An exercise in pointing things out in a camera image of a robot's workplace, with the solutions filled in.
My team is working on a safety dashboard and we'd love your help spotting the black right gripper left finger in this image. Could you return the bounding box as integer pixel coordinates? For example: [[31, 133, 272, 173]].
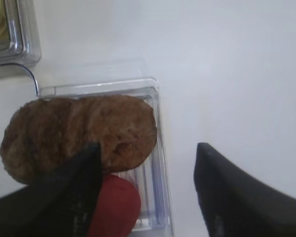
[[0, 143, 103, 237]]

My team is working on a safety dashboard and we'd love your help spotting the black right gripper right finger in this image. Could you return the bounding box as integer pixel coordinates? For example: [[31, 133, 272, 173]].
[[193, 143, 296, 237]]

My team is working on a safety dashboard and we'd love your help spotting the clear lettuce and cheese bin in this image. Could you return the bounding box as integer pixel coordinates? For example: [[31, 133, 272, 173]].
[[0, 0, 41, 66]]

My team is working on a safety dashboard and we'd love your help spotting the front red tomato slice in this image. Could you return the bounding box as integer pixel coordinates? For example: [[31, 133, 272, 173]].
[[88, 175, 141, 237]]

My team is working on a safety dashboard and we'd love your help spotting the front brown beef patty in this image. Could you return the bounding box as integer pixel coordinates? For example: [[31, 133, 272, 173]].
[[0, 95, 157, 184]]

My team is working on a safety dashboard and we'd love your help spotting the clear patty and tomato bin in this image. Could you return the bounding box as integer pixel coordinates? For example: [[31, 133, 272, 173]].
[[37, 78, 174, 237]]

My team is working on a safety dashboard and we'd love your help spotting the white serving tray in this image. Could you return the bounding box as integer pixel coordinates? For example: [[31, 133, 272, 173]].
[[0, 63, 40, 97]]

